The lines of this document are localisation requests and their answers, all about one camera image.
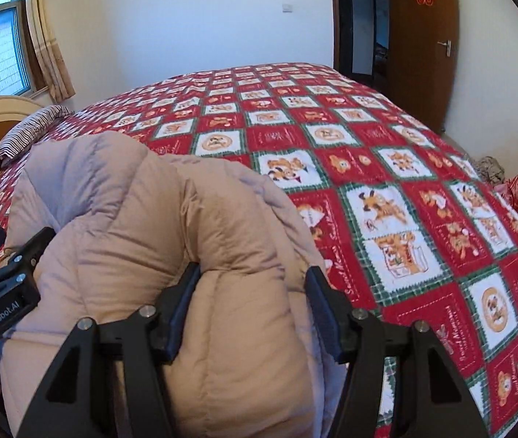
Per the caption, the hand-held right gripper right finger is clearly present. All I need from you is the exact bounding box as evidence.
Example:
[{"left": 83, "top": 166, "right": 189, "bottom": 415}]
[{"left": 305, "top": 265, "right": 490, "bottom": 438}]

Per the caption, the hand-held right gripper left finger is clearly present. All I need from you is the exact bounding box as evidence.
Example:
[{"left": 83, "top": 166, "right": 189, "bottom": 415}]
[{"left": 15, "top": 261, "right": 202, "bottom": 438}]

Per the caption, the pale lilac puffer jacket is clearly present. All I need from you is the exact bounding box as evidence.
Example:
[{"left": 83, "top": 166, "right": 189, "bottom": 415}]
[{"left": 0, "top": 130, "right": 355, "bottom": 438}]

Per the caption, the striped pillow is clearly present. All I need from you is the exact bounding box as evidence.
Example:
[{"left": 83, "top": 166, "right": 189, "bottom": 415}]
[{"left": 0, "top": 105, "right": 75, "bottom": 162}]

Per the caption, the red printed patchwork bedspread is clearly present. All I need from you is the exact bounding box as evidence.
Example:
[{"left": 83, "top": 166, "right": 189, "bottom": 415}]
[{"left": 0, "top": 61, "right": 518, "bottom": 438}]

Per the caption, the beige patterned curtain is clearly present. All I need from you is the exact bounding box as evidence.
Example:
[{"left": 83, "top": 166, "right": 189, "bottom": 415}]
[{"left": 24, "top": 0, "right": 77, "bottom": 103}]

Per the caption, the brown wooden door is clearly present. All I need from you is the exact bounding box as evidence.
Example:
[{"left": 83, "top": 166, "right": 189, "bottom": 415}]
[{"left": 387, "top": 0, "right": 461, "bottom": 135}]

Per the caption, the dark wooden door frame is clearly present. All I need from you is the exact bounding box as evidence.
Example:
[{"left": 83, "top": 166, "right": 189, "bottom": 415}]
[{"left": 329, "top": 0, "right": 390, "bottom": 87}]

